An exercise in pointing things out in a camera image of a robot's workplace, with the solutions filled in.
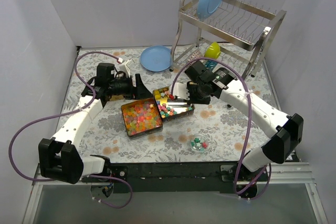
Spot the yellow-green bowl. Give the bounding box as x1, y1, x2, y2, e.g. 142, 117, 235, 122
204, 42, 221, 59

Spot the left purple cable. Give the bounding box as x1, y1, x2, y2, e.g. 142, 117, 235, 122
8, 51, 134, 208

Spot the clear glass bowl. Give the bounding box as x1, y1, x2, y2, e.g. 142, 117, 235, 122
190, 133, 209, 153

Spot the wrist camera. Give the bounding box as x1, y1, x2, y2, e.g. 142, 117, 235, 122
117, 57, 134, 77
170, 82, 190, 101

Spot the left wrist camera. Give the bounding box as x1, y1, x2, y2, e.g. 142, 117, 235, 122
117, 57, 134, 77

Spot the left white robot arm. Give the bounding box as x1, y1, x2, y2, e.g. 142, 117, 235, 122
38, 63, 152, 184

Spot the purple cable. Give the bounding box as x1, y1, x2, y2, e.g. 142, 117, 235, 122
169, 57, 271, 200
8, 51, 134, 208

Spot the tin of star candies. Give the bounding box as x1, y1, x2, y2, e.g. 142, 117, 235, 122
153, 87, 195, 122

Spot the tin of gummy candies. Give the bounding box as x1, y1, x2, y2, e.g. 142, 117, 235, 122
121, 98, 163, 139

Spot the steel dish rack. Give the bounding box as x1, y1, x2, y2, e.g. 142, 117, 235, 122
170, 0, 287, 78

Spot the teal white mug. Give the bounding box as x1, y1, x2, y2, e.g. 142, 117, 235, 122
205, 60, 217, 70

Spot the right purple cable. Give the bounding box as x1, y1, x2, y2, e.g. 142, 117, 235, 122
169, 57, 271, 200

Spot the metal scoop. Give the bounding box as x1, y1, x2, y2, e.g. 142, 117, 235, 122
166, 99, 190, 107

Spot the blue plate on table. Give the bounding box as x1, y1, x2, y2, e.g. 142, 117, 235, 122
140, 46, 171, 72

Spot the tin of wrapped candies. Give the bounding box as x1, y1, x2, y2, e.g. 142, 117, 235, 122
109, 95, 134, 101

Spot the patterned ceramic cup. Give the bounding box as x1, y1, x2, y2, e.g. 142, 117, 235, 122
187, 49, 204, 65

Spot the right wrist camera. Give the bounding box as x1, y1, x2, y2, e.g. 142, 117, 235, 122
170, 82, 190, 101

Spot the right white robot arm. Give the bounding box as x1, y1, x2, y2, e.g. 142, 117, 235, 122
184, 60, 303, 181

